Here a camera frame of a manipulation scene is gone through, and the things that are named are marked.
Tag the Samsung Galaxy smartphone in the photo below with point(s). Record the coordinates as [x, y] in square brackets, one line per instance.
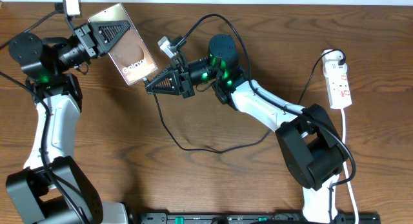
[129, 54]

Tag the white power strip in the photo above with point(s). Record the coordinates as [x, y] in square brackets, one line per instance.
[335, 73]

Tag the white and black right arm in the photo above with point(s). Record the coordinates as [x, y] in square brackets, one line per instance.
[313, 152]

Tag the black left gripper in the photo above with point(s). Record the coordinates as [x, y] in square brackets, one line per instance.
[98, 44]

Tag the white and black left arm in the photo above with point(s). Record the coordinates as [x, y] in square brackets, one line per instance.
[51, 188]

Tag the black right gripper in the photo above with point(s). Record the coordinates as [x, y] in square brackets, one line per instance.
[180, 79]

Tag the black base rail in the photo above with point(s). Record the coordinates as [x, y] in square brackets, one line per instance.
[164, 218]

